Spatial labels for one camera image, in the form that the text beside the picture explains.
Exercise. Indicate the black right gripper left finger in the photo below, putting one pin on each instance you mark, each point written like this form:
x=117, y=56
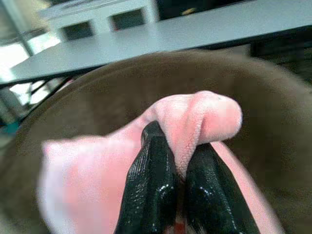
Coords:
x=151, y=185

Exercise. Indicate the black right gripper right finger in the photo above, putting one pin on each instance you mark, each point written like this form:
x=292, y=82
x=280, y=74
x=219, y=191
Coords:
x=209, y=195

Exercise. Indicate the white open shelf unit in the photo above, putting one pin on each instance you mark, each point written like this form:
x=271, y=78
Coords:
x=97, y=22

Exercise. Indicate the white table black legs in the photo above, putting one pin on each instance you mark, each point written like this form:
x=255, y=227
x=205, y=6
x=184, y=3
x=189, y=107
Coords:
x=136, y=46

